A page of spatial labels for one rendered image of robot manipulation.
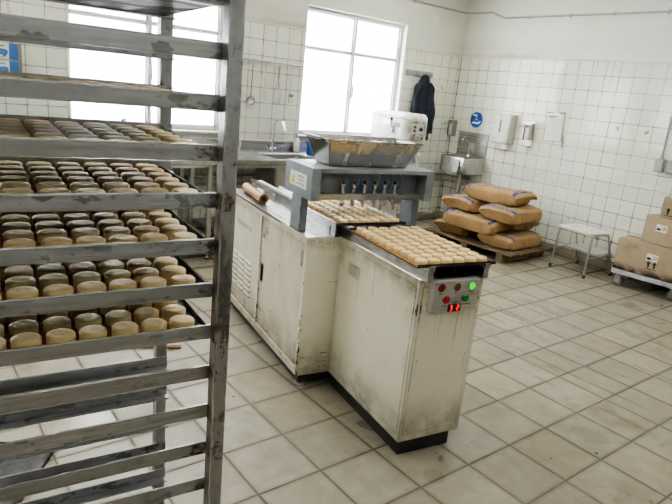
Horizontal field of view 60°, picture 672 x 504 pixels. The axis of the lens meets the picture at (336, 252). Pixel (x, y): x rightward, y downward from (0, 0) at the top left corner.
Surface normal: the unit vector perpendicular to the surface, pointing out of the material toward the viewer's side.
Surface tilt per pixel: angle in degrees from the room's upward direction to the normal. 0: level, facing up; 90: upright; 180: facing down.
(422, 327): 90
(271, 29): 90
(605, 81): 90
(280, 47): 90
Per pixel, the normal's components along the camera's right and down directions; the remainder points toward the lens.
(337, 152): 0.37, 0.66
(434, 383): 0.46, 0.28
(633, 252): -0.76, 0.09
